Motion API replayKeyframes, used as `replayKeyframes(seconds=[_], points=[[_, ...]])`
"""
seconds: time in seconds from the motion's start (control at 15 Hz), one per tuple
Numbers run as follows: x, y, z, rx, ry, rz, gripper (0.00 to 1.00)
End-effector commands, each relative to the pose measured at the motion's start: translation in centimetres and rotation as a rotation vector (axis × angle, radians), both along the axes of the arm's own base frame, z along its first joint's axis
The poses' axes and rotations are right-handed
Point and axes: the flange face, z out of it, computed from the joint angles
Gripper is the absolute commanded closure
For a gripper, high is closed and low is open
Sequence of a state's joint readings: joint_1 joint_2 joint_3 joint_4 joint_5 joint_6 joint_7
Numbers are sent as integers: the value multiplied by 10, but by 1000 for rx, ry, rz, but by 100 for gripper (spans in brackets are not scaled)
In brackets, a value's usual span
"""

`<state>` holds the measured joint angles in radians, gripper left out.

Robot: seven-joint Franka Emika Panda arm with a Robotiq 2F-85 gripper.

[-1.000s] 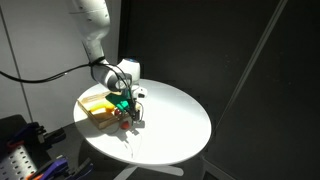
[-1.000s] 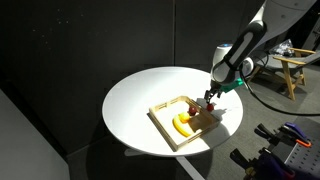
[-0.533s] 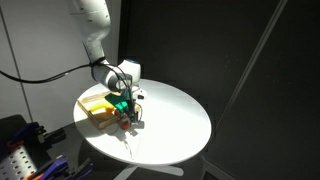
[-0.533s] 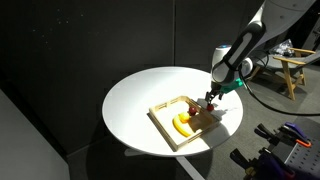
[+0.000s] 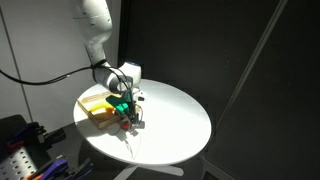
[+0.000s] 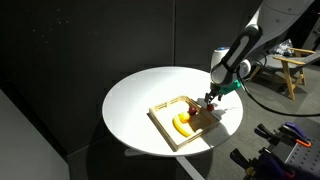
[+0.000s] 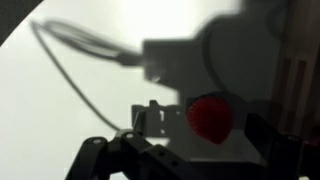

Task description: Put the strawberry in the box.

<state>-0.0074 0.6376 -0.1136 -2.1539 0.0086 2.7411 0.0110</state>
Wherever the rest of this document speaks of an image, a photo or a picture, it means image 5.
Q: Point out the dark blue clamp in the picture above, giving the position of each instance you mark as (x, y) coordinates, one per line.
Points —
(80, 170)

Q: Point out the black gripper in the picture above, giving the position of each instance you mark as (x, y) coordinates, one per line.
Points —
(134, 106)

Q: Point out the white table base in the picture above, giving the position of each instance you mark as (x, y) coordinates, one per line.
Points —
(156, 170)

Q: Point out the round white table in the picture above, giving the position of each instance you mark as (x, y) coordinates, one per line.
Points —
(166, 123)

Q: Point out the yellow banana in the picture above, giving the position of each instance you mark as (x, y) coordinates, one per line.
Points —
(100, 107)

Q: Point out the black clamp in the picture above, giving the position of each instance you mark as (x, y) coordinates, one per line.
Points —
(55, 135)

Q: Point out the perforated metal board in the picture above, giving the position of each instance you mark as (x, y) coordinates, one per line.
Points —
(15, 165)

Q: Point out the red strawberry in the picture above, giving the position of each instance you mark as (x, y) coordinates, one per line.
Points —
(125, 125)

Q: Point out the wooden box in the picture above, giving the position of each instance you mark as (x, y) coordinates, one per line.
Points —
(100, 118)

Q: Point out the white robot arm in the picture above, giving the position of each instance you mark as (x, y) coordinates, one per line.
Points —
(96, 30)

